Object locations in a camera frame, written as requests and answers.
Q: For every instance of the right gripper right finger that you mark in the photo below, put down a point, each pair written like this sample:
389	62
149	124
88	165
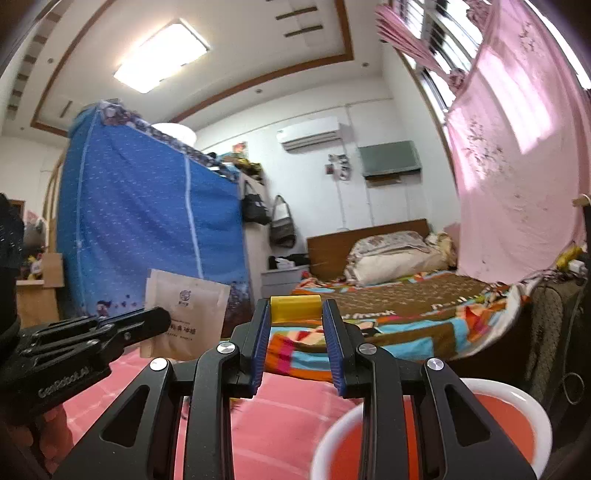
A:
420	420

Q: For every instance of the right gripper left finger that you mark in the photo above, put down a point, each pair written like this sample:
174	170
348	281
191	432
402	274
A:
175	417

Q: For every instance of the white wall air conditioner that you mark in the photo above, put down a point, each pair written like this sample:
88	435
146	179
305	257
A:
309	133

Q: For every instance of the white orange trash bin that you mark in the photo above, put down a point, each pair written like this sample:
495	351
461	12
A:
522	418

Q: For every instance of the white bedside drawer cabinet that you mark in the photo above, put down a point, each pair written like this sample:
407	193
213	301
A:
281	282

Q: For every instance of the beige paper pouch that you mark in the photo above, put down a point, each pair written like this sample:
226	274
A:
196	308

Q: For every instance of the colourful striped bed blanket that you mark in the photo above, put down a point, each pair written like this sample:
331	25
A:
473	325

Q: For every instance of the black hanging handbag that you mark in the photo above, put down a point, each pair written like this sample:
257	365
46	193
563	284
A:
253	208

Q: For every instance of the grey hanging handbag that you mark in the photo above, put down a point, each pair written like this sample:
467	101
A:
282	230

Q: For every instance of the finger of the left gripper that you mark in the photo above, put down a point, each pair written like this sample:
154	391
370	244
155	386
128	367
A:
118	333

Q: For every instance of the pink checked bed cover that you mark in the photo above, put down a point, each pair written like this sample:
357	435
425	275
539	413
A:
274	435

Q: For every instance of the wooden bed headboard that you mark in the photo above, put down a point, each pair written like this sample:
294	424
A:
328	253

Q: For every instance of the blue fabric wardrobe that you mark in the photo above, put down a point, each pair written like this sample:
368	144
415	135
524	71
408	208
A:
133	199

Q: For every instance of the ceiling light panel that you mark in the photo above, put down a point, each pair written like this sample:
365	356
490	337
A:
148	63

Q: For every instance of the yellow cylindrical piece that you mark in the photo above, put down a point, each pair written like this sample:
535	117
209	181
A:
295	309

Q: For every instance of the pink hanging curtain sheet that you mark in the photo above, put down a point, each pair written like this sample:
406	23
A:
520	137

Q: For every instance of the black mesh fan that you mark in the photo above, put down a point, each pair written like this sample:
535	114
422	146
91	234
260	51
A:
557	307

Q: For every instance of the beige floral pillow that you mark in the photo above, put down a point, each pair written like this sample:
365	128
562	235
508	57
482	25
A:
384	258

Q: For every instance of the green wall cabinet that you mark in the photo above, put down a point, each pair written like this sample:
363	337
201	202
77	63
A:
396	158

